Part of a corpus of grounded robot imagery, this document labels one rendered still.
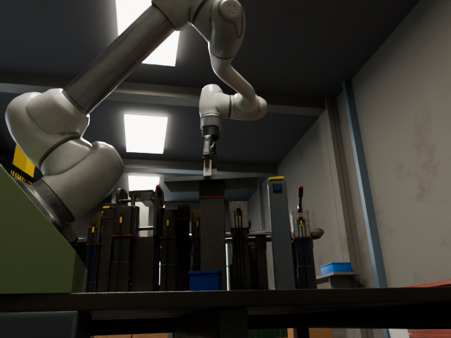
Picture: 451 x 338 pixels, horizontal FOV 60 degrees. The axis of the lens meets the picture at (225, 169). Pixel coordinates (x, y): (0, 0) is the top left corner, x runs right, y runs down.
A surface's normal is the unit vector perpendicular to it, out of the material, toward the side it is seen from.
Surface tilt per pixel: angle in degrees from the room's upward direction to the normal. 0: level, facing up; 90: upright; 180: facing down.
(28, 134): 115
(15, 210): 90
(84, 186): 109
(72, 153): 86
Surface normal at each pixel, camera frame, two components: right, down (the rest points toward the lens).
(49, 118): 0.12, 0.01
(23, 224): 0.24, -0.37
